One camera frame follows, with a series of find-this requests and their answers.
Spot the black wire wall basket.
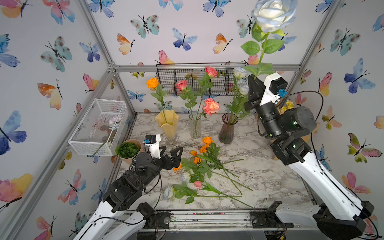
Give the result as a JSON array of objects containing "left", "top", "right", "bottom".
[{"left": 156, "top": 62, "right": 246, "bottom": 97}]

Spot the pink rose pile top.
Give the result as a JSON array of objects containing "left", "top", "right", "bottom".
[{"left": 201, "top": 98, "right": 221, "bottom": 118}]

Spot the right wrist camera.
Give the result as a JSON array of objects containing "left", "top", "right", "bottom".
[{"left": 260, "top": 73, "right": 288, "bottom": 106}]

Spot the orange marigold sprig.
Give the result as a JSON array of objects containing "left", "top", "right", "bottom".
[{"left": 200, "top": 144, "right": 210, "bottom": 154}]

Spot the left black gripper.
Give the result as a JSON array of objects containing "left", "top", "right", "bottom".
[{"left": 137, "top": 144, "right": 182, "bottom": 190}]

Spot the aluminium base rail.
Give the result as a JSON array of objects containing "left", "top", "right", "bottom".
[{"left": 86, "top": 209, "right": 337, "bottom": 232}]

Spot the green succulent in pink pot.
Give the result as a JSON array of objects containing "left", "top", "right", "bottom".
[{"left": 115, "top": 140, "right": 142, "bottom": 164}]

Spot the sunflower bouquet in white vase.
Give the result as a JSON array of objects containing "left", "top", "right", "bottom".
[{"left": 279, "top": 101, "right": 295, "bottom": 115}]

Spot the clear ribbed glass vase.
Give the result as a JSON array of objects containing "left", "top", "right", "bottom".
[{"left": 189, "top": 112, "right": 201, "bottom": 139}]

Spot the purple ribbed glass vase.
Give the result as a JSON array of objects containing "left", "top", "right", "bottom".
[{"left": 219, "top": 113, "right": 239, "bottom": 144}]

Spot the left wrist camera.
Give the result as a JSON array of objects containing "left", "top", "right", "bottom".
[{"left": 144, "top": 134, "right": 161, "bottom": 159}]

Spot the white mesh wall basket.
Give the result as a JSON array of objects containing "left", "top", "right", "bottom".
[{"left": 68, "top": 99, "right": 128, "bottom": 157}]

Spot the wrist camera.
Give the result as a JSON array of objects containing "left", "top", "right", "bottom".
[
  {"left": 260, "top": 73, "right": 288, "bottom": 106},
  {"left": 144, "top": 134, "right": 161, "bottom": 159}
]

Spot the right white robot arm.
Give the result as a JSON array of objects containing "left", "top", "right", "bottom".
[{"left": 245, "top": 73, "right": 374, "bottom": 240}]

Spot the yellow wavy glass vase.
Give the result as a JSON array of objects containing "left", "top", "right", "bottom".
[{"left": 155, "top": 110, "right": 181, "bottom": 139}]

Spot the pink rose lower small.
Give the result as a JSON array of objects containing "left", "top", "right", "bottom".
[{"left": 194, "top": 181, "right": 203, "bottom": 188}]

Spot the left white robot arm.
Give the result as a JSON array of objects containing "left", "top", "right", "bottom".
[{"left": 75, "top": 146, "right": 183, "bottom": 240}]

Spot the wooden corner shelf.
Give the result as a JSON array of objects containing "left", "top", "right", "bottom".
[{"left": 271, "top": 94, "right": 321, "bottom": 160}]

